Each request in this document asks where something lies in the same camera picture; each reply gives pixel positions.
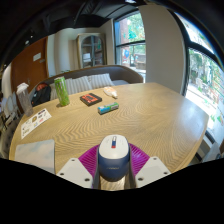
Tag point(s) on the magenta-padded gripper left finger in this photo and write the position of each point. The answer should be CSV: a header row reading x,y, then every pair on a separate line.
x,y
87,160

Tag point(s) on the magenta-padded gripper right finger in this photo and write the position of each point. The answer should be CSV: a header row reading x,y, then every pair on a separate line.
x,y
138,160

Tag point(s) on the white and navy computer mouse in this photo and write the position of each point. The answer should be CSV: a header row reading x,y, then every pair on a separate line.
x,y
113,160

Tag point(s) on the light grey mouse pad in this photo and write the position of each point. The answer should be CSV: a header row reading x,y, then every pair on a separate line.
x,y
35,154

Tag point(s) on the small green and blue pack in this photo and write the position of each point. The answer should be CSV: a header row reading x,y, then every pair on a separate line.
x,y
108,108

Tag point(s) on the black and red box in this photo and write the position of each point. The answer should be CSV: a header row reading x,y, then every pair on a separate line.
x,y
90,99

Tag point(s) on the white sticker sheet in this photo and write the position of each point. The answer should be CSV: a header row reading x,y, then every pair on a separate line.
x,y
35,121

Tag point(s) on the clear plastic wrapped snack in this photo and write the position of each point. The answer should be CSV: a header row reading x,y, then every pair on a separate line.
x,y
110,92

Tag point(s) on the green drink can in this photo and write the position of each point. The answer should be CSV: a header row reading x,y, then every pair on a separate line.
x,y
62,91

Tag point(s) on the striped cushion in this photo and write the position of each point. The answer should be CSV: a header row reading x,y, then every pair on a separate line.
x,y
78,85
101,80

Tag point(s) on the black backpack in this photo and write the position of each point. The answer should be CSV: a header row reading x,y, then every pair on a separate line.
x,y
41,95

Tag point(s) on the grey curved sofa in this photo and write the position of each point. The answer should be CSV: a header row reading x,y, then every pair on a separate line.
x,y
123,72

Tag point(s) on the glass-door wooden cabinet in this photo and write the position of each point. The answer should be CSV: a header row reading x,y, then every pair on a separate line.
x,y
91,51

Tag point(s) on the brown wooden door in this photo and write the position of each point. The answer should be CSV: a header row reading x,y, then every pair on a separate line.
x,y
30,65

